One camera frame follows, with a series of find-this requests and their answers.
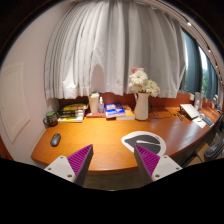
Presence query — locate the black cable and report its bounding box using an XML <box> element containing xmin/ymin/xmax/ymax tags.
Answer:
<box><xmin>148</xmin><ymin>105</ymin><xmax>174</xmax><ymax>120</ymax></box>

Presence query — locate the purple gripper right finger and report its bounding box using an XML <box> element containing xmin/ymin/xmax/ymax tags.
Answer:
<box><xmin>134</xmin><ymin>145</ymin><xmax>182</xmax><ymax>185</ymax></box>

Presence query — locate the dark grey computer mouse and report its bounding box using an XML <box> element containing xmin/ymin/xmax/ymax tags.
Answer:
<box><xmin>50</xmin><ymin>133</ymin><xmax>61</xmax><ymax>147</ymax></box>

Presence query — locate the white tissue container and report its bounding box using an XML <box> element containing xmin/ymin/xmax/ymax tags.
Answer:
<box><xmin>88</xmin><ymin>93</ymin><xmax>99</xmax><ymax>113</ymax></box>

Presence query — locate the dark green mug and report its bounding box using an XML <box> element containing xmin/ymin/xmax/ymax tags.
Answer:
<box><xmin>43</xmin><ymin>111</ymin><xmax>58</xmax><ymax>127</ymax></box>

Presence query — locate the yellow book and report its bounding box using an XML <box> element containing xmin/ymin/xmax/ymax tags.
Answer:
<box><xmin>117</xmin><ymin>105</ymin><xmax>135</xmax><ymax>120</ymax></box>

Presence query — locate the clear sanitizer bottle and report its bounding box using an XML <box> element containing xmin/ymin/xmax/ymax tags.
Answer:
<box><xmin>98</xmin><ymin>97</ymin><xmax>104</xmax><ymax>114</ymax></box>

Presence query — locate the black smartphone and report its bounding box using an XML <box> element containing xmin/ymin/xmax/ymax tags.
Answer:
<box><xmin>202</xmin><ymin>117</ymin><xmax>214</xmax><ymax>127</ymax></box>

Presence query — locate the white ceramic pitcher vase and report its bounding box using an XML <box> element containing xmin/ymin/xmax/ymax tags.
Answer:
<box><xmin>134</xmin><ymin>93</ymin><xmax>149</xmax><ymax>120</ymax></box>

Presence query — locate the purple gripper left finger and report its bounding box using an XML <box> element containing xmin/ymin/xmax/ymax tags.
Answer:
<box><xmin>45</xmin><ymin>144</ymin><xmax>93</xmax><ymax>186</ymax></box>

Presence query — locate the red flat book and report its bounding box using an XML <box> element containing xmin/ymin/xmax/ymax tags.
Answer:
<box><xmin>86</xmin><ymin>113</ymin><xmax>106</xmax><ymax>118</ymax></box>

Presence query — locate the grey round mouse pad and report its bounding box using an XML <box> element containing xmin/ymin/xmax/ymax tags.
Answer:
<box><xmin>121</xmin><ymin>131</ymin><xmax>166</xmax><ymax>156</ymax></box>

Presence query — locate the white curtain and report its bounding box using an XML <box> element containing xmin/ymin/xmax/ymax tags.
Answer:
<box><xmin>45</xmin><ymin>0</ymin><xmax>186</xmax><ymax>99</ymax></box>

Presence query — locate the blue book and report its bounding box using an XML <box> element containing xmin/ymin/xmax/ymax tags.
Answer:
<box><xmin>105</xmin><ymin>103</ymin><xmax>125</xmax><ymax>118</ymax></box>

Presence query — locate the stack of books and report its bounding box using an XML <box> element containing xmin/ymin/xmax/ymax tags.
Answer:
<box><xmin>57</xmin><ymin>103</ymin><xmax>88</xmax><ymax>123</ymax></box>

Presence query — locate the white paper sheet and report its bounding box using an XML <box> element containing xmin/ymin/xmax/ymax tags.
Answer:
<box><xmin>193</xmin><ymin>117</ymin><xmax>206</xmax><ymax>128</ymax></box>

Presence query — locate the white flower bouquet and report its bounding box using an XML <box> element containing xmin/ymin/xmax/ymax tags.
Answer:
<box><xmin>129</xmin><ymin>67</ymin><xmax>160</xmax><ymax>97</ymax></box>

